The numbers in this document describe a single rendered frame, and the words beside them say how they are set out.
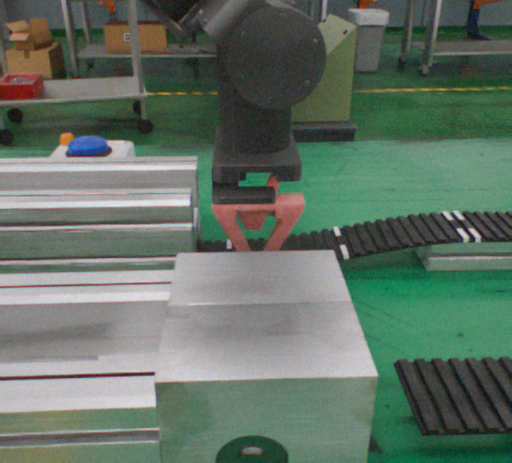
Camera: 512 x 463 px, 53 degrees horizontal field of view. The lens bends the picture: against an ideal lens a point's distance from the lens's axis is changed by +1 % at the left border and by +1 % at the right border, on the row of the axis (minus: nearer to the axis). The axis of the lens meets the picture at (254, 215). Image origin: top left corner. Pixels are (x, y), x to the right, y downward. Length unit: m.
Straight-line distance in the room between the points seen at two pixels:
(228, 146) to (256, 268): 0.14
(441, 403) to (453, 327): 0.12
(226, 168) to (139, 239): 0.09
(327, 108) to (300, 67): 0.57
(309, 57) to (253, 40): 0.03
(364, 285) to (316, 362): 0.23
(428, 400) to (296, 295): 0.10
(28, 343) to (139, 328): 0.06
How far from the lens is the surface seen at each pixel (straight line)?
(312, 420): 0.23
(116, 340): 0.30
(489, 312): 0.44
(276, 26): 0.30
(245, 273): 0.27
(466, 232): 0.48
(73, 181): 0.47
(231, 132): 0.39
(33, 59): 5.42
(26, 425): 0.25
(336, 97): 0.88
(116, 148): 0.58
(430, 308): 0.43
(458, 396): 0.31
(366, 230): 0.48
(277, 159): 0.38
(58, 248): 0.42
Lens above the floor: 1.02
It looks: 27 degrees down
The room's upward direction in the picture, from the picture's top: straight up
